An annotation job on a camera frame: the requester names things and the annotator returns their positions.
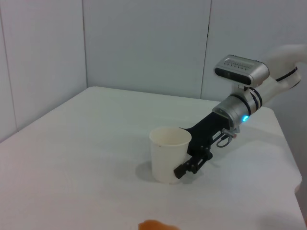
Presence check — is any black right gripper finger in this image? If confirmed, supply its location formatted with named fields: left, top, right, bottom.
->
left=173, top=145, right=214, bottom=179

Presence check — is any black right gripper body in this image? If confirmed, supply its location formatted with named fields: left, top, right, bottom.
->
left=186, top=111, right=231, bottom=157

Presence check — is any white paper cup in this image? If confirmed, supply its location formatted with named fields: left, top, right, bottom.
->
left=149, top=126, right=193, bottom=185

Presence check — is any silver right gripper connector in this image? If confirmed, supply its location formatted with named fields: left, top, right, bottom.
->
left=221, top=127, right=241, bottom=139

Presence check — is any orange liquid stain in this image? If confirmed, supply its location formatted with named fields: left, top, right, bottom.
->
left=138, top=219, right=178, bottom=230

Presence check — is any grey right gripper cable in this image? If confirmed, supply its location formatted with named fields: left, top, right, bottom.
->
left=216, top=137, right=231, bottom=148

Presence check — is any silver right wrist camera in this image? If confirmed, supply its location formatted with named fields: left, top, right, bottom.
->
left=213, top=54, right=271, bottom=86

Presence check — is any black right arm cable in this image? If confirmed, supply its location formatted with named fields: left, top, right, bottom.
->
left=275, top=67, right=299, bottom=81

